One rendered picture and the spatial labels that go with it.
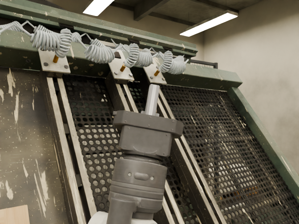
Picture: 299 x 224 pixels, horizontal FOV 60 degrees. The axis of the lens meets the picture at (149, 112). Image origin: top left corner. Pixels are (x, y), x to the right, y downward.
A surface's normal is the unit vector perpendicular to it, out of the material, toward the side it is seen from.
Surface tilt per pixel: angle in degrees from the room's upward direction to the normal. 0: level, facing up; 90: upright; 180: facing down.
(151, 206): 85
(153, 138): 77
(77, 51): 55
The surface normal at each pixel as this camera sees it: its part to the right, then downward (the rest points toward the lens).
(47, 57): 0.50, -0.60
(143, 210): 0.20, 0.56
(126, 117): 0.10, -0.25
